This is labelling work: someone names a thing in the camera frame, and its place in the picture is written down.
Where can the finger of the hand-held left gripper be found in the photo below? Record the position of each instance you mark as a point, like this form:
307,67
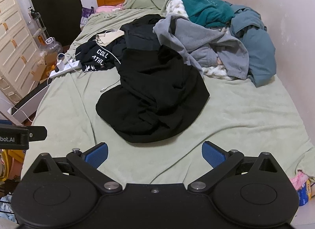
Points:
38,133

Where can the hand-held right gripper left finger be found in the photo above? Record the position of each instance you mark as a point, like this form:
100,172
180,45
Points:
97,155

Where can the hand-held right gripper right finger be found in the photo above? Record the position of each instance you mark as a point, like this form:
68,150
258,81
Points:
213,154

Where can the plain black garment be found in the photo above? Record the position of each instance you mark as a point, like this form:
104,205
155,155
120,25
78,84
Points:
160,91

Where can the yellow printed box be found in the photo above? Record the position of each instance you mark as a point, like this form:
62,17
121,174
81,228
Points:
14,156

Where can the white heater panel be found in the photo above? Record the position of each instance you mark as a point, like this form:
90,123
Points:
32,101

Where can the green bed sheet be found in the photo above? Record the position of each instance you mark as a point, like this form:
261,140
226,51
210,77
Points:
233,110

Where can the cardboard box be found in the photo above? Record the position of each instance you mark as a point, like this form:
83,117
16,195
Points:
40,71

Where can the white charger plug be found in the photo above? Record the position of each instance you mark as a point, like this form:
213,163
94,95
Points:
61,66

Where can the white power strip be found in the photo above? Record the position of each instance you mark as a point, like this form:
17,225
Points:
71,67

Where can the light blue cloth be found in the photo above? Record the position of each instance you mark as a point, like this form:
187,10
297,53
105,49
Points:
7,215

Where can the clear water bottle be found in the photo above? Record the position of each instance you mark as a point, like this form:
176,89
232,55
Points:
53,46

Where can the pink frilly cloth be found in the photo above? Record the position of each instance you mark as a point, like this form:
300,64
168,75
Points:
299,179

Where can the cream drawer cabinet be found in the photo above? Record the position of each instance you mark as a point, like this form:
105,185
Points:
14,46

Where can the orange liquid bottle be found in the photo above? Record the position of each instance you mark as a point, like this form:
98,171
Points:
40,40

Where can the black printed sweatshirt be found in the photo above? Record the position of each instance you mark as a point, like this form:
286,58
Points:
91,54

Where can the blue packet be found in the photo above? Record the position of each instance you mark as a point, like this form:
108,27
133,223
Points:
304,193

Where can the metal bottle rack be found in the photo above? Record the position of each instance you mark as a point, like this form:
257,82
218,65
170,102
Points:
40,26

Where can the blue-grey garment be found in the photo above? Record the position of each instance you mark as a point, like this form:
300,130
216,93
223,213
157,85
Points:
258,46

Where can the beige cloth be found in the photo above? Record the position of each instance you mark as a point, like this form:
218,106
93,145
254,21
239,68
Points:
110,37

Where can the grey hoodie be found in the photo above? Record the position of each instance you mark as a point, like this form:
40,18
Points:
196,37

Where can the purple bag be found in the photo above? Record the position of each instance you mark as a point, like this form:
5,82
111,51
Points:
86,18

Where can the dark door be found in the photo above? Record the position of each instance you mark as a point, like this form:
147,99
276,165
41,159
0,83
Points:
54,10

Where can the dark black jacket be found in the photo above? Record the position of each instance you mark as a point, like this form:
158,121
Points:
140,37

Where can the teal garment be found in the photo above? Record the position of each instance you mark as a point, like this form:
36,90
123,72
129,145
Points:
204,7

